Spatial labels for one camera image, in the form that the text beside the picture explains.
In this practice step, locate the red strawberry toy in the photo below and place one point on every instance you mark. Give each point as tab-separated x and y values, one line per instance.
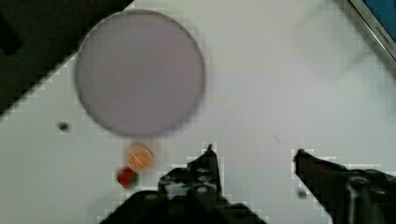
127	178

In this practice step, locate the large grey round plate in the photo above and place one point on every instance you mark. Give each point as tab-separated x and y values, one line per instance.
139	73

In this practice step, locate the orange slice toy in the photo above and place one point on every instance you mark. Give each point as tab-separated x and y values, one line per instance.
140	158

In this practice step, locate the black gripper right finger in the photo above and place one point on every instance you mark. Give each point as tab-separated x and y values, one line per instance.
349	196

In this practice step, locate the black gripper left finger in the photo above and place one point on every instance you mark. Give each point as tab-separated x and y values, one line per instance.
190	195

